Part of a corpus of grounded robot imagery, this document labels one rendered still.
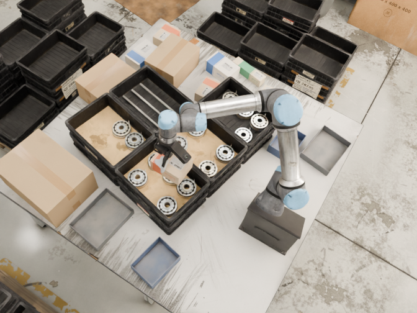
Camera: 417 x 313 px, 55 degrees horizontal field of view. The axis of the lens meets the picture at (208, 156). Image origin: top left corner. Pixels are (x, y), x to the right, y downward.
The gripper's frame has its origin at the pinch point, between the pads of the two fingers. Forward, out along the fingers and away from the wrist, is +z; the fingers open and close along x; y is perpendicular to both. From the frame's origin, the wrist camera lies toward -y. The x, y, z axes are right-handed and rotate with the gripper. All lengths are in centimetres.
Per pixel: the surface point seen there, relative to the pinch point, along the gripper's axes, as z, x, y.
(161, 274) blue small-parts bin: 40, 38, -20
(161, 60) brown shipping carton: 23, -66, 54
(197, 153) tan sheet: 26.8, -25.1, 0.0
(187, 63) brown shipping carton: 26, -76, 40
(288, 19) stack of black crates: 56, -187, 16
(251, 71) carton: 34, -101, 7
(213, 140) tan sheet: 26.8, -37.6, -2.8
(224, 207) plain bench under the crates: 40, -12, -28
